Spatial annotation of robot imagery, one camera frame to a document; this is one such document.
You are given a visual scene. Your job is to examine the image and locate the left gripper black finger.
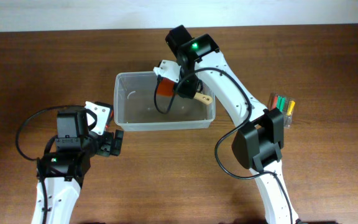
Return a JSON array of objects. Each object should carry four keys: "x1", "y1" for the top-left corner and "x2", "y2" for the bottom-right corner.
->
[
  {"x1": 110, "y1": 129, "x2": 124, "y2": 156},
  {"x1": 95, "y1": 101, "x2": 114, "y2": 128}
]

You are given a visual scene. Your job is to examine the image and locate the orange scraper with wooden handle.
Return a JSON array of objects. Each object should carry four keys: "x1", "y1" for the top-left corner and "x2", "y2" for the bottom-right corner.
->
[{"x1": 156, "y1": 78, "x2": 213, "y2": 105}]

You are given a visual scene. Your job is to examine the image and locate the clear case of screwdrivers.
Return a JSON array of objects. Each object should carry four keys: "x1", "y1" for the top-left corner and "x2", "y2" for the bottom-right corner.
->
[{"x1": 267, "y1": 92, "x2": 296, "y2": 128}]

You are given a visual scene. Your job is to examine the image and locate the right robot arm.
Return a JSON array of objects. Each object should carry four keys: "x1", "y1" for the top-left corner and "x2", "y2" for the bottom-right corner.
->
[{"x1": 165, "y1": 26, "x2": 301, "y2": 223}]

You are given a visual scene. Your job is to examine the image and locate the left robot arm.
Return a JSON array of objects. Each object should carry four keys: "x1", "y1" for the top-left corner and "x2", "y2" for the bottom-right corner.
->
[{"x1": 32, "y1": 101, "x2": 124, "y2": 223}]

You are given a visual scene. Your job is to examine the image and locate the clear plastic container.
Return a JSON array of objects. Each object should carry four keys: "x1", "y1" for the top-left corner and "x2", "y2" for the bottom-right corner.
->
[{"x1": 114, "y1": 72, "x2": 216, "y2": 131}]

